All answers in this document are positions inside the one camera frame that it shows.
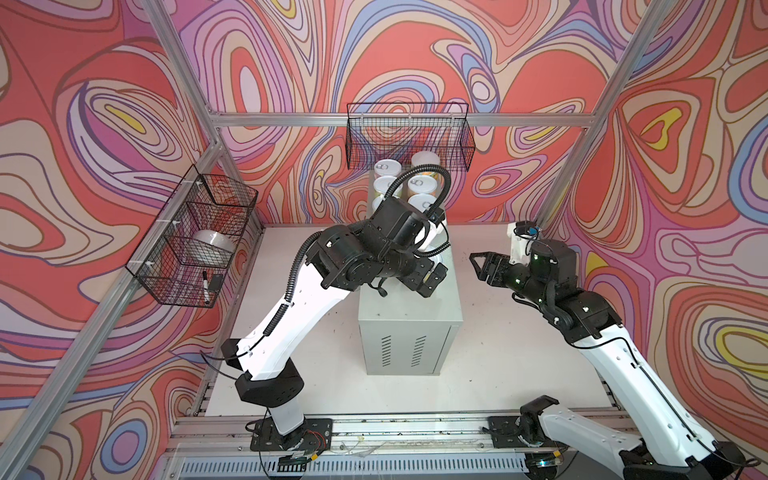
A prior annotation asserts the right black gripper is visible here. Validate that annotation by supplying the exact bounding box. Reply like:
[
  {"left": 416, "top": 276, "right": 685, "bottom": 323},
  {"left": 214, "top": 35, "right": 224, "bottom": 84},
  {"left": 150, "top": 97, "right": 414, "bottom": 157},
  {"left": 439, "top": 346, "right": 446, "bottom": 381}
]
[{"left": 469, "top": 251, "right": 551, "bottom": 308}]

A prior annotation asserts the teal can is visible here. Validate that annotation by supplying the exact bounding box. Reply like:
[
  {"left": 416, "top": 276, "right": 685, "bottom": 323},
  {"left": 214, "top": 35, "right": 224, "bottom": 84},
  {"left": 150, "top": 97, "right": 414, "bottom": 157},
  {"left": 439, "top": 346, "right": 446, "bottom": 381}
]
[{"left": 408, "top": 193, "right": 436, "bottom": 212}]

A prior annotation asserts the orange red labelled can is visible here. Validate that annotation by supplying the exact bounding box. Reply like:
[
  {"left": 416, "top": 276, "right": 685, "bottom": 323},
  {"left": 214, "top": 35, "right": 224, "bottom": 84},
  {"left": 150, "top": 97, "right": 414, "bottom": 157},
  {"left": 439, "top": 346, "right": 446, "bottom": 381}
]
[{"left": 407, "top": 174, "right": 439, "bottom": 195}]

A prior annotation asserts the green labelled can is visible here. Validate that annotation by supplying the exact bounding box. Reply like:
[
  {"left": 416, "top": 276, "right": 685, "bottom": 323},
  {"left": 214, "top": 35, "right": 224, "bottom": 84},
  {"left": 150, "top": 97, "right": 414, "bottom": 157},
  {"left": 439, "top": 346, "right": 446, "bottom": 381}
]
[{"left": 373, "top": 175, "right": 396, "bottom": 199}]

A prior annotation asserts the pink labelled can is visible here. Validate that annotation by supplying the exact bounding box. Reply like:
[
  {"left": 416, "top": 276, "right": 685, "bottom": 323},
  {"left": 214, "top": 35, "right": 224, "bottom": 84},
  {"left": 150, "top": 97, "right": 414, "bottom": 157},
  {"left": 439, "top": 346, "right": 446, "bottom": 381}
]
[{"left": 373, "top": 159, "right": 402, "bottom": 177}]

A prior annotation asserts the orange green lidded can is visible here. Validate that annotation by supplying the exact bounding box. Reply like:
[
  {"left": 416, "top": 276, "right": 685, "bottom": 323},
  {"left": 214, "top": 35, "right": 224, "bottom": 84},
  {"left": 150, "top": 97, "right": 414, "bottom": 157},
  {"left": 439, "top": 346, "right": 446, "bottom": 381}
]
[{"left": 411, "top": 150, "right": 441, "bottom": 168}]

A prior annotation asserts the yellow can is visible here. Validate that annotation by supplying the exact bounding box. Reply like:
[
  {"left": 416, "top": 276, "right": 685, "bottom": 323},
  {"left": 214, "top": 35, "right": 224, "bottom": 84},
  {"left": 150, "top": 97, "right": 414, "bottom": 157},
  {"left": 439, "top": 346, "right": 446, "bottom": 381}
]
[{"left": 428, "top": 237, "right": 450, "bottom": 268}]

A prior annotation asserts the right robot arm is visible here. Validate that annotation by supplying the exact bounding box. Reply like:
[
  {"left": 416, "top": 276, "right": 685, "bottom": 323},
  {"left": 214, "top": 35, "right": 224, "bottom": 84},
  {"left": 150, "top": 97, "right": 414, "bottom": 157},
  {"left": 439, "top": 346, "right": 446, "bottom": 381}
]
[{"left": 469, "top": 239, "right": 750, "bottom": 479}]

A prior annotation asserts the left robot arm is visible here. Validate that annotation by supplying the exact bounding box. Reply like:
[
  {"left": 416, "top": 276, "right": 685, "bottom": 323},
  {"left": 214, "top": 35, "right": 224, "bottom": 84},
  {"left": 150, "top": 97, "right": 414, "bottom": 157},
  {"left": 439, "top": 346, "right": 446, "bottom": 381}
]
[{"left": 220, "top": 164, "right": 452, "bottom": 438}]

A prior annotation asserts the grey metal cabinet counter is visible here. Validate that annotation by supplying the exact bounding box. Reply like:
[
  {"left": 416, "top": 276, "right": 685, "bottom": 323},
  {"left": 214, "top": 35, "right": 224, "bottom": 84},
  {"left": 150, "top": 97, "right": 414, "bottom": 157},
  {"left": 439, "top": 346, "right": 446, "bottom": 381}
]
[{"left": 358, "top": 249, "right": 464, "bottom": 376}]

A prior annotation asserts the green circuit board right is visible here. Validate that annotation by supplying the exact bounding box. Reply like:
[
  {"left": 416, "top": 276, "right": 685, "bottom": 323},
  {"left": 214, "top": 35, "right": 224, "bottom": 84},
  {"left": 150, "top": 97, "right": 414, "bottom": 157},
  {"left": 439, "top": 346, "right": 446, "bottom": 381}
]
[{"left": 525, "top": 451, "right": 563, "bottom": 470}]

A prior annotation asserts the green circuit board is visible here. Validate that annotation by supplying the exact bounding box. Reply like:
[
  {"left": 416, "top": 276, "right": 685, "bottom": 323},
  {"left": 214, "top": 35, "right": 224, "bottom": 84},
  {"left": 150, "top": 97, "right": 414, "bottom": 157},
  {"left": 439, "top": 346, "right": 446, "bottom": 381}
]
[
  {"left": 278, "top": 453, "right": 319, "bottom": 471},
  {"left": 525, "top": 451, "right": 563, "bottom": 470}
]

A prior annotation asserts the black marker pen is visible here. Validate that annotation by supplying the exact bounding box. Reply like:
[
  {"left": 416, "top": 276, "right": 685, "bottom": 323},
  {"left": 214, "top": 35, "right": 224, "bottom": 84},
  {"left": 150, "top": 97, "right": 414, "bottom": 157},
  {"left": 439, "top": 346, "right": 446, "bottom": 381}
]
[{"left": 201, "top": 270, "right": 211, "bottom": 305}]

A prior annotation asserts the white tape roll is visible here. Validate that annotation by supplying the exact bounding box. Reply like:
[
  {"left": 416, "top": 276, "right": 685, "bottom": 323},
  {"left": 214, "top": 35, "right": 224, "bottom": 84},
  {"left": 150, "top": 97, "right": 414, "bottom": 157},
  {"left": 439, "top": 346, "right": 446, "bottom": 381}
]
[{"left": 193, "top": 229, "right": 236, "bottom": 253}]

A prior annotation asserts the green circuit board left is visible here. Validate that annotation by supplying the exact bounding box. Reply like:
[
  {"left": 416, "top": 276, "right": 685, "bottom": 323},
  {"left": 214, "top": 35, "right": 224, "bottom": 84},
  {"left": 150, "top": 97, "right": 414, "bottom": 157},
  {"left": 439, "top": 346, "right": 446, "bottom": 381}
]
[{"left": 278, "top": 453, "right": 319, "bottom": 471}]

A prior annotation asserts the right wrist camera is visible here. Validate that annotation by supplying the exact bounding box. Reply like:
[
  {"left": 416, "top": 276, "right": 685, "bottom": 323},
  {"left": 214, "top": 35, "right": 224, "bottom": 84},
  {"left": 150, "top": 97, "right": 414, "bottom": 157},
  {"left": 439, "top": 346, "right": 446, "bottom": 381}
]
[{"left": 513, "top": 221, "right": 539, "bottom": 237}]

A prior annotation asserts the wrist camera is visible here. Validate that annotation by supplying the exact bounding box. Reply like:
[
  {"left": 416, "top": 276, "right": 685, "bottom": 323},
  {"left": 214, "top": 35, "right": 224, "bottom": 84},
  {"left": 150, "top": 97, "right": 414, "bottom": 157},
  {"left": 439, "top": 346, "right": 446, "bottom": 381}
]
[
  {"left": 423, "top": 206, "right": 446, "bottom": 242},
  {"left": 513, "top": 221, "right": 539, "bottom": 237}
]

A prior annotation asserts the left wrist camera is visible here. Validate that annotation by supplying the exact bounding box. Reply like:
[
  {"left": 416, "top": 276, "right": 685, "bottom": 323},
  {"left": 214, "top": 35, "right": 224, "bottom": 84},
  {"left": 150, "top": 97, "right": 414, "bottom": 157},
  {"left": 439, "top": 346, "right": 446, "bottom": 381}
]
[{"left": 423, "top": 206, "right": 446, "bottom": 242}]

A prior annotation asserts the black wire basket rear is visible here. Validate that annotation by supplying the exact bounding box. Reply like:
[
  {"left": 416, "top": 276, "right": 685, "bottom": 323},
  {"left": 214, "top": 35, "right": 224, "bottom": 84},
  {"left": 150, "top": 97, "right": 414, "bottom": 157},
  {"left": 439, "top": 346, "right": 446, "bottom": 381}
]
[{"left": 345, "top": 100, "right": 476, "bottom": 172}]

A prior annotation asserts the black wire basket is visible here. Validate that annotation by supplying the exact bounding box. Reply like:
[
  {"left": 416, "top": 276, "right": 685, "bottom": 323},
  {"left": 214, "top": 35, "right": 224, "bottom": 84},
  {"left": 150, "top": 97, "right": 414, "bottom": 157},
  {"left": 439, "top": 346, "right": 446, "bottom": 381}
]
[
  {"left": 345, "top": 100, "right": 476, "bottom": 172},
  {"left": 125, "top": 166, "right": 258, "bottom": 308}
]

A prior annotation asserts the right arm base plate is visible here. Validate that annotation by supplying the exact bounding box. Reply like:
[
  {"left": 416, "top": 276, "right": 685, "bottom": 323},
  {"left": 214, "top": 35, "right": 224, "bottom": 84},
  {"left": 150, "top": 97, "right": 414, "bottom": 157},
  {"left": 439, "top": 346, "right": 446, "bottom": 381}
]
[{"left": 485, "top": 416, "right": 542, "bottom": 448}]

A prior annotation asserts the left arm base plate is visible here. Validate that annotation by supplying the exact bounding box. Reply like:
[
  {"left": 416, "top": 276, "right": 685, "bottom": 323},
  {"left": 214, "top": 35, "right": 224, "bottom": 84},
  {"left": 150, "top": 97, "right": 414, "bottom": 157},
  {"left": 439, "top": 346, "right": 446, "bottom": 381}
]
[{"left": 245, "top": 417, "right": 333, "bottom": 453}]

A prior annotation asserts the black wire basket left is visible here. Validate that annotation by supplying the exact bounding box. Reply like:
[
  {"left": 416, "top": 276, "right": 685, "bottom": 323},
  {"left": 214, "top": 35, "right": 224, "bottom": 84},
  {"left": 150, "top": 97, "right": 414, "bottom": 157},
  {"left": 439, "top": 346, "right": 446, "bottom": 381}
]
[{"left": 125, "top": 166, "right": 258, "bottom": 308}]

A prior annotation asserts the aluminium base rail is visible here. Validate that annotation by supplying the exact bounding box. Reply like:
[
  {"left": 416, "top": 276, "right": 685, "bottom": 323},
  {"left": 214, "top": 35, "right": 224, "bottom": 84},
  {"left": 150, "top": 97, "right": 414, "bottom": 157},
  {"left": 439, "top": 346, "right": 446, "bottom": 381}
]
[{"left": 166, "top": 410, "right": 519, "bottom": 455}]

